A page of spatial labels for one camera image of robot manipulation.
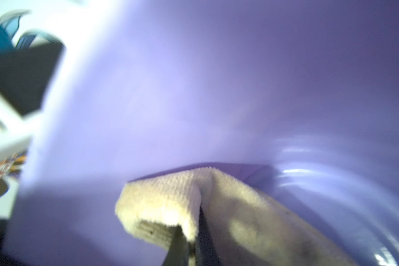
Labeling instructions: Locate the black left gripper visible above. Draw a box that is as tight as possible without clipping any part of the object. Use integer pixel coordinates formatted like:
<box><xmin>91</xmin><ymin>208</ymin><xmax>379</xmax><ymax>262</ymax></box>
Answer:
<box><xmin>0</xmin><ymin>43</ymin><xmax>65</xmax><ymax>116</ymax></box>

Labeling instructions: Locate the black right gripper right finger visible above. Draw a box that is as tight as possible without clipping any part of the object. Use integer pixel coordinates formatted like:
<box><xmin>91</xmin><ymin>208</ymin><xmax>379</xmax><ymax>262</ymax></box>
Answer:
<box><xmin>195</xmin><ymin>208</ymin><xmax>221</xmax><ymax>266</ymax></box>

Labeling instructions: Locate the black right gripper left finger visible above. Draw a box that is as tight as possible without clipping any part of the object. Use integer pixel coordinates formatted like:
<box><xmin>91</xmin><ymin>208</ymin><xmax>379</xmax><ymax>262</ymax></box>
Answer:
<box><xmin>162</xmin><ymin>226</ymin><xmax>190</xmax><ymax>266</ymax></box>

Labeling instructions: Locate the yellow cleaning cloth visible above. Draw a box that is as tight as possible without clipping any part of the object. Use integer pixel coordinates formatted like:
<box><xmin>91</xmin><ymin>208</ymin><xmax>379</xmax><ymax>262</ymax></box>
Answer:
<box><xmin>115</xmin><ymin>167</ymin><xmax>355</xmax><ymax>266</ymax></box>

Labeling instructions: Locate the purple plastic bucket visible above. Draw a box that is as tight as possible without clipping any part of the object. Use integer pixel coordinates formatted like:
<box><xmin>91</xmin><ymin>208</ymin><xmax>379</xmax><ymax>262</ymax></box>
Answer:
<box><xmin>3</xmin><ymin>1</ymin><xmax>399</xmax><ymax>266</ymax></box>

